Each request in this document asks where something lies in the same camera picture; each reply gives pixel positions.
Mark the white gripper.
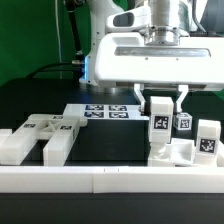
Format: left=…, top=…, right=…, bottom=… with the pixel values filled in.
left=95, top=32, right=224, bottom=116

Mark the white chair seat part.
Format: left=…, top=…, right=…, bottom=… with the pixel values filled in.
left=148, top=138, right=195, bottom=167

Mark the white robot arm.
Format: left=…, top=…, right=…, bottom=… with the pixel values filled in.
left=81, top=0, right=224, bottom=114

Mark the white chair back part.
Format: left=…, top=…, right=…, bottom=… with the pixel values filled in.
left=0, top=113, right=89, bottom=167

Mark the white tagged cube right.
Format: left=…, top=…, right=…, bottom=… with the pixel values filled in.
left=173, top=112, right=192, bottom=130

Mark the white fiducial marker sheet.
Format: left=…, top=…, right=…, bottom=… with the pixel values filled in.
left=63, top=104, right=148, bottom=120

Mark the white right fence bar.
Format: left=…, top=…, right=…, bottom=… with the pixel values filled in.
left=217, top=141, right=224, bottom=167

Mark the white fence bar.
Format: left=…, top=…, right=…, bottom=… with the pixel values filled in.
left=217, top=141, right=224, bottom=167
left=0, top=166, right=224, bottom=193

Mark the white left fence block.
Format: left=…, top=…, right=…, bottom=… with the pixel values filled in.
left=0, top=129, right=12, bottom=146

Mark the white front fence bar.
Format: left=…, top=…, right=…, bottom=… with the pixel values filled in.
left=0, top=166, right=224, bottom=193

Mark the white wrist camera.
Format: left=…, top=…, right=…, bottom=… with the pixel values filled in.
left=106, top=5, right=151, bottom=33

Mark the black cable bundle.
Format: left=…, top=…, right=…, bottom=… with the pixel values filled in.
left=25, top=0, right=86, bottom=80

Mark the white thin cable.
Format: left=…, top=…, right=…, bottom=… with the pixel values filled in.
left=54, top=0, right=64, bottom=63

